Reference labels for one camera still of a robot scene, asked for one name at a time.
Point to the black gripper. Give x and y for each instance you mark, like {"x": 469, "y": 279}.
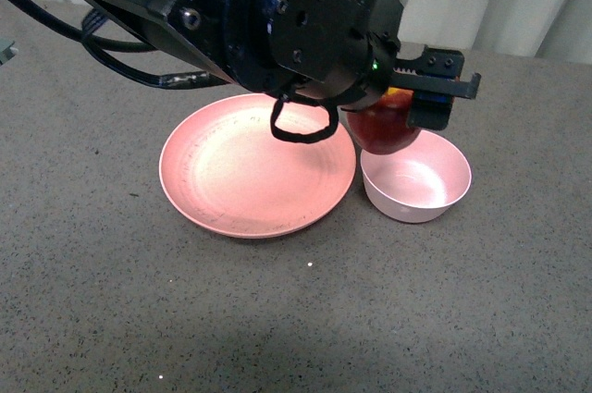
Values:
{"x": 346, "y": 53}

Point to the red apple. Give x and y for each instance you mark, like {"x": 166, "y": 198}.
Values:
{"x": 382, "y": 127}

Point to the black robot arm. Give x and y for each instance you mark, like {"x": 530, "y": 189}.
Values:
{"x": 222, "y": 37}

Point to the pale pink bowl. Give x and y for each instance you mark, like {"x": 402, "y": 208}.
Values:
{"x": 419, "y": 182}

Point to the pink round plate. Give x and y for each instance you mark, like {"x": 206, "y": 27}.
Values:
{"x": 222, "y": 168}

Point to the green sink drying rack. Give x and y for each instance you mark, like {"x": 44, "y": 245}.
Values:
{"x": 7, "y": 50}

